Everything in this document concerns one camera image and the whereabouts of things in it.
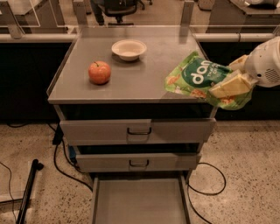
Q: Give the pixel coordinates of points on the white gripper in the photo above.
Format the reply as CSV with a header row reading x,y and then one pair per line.
x,y
262,66

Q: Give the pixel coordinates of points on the green rice chip bag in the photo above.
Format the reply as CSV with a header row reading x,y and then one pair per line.
x,y
194,77

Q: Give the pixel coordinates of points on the grey drawer cabinet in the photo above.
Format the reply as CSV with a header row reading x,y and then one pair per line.
x,y
141,81

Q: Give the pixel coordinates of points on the top grey drawer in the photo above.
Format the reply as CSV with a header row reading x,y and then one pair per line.
x,y
115,124

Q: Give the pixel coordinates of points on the grey drawer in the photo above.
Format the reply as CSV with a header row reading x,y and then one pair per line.
x,y
115,124
157,197
159,157

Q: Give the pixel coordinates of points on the bottom grey drawer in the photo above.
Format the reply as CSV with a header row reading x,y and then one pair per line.
x,y
157,197

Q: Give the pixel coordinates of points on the middle grey drawer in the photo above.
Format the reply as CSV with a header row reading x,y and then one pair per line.
x,y
159,157

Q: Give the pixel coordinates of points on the white bowl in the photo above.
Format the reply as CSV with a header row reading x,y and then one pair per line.
x,y
129,49

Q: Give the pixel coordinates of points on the black office chair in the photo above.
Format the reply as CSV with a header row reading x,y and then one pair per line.
x,y
113,8

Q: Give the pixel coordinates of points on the red apple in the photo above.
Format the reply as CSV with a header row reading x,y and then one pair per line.
x,y
99,72

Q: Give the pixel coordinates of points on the black metal bar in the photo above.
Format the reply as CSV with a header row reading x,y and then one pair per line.
x,y
35,166

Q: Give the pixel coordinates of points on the white horizontal rail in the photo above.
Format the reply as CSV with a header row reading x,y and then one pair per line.
x,y
201,37

